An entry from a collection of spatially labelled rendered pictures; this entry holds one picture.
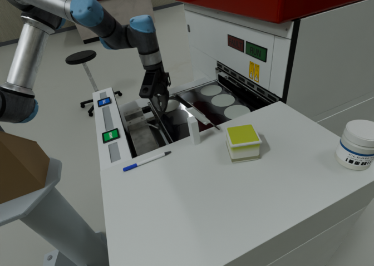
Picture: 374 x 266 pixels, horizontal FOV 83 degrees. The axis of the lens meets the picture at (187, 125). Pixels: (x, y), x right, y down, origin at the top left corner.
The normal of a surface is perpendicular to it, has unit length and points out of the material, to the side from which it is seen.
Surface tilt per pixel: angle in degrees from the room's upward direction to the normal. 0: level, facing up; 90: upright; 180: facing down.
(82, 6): 47
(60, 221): 90
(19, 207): 0
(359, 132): 0
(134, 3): 90
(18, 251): 0
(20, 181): 90
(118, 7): 90
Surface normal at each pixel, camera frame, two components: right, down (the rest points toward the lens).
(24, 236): -0.14, -0.78
